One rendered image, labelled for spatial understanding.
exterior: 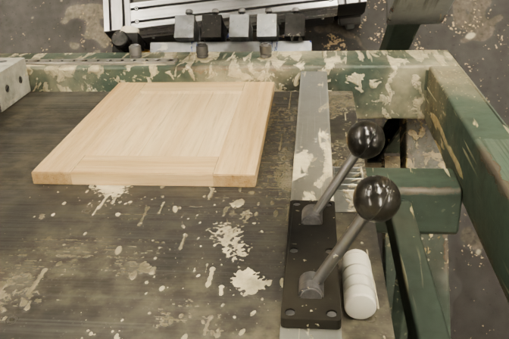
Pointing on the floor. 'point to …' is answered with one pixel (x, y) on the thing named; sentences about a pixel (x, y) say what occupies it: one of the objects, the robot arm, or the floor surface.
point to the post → (398, 36)
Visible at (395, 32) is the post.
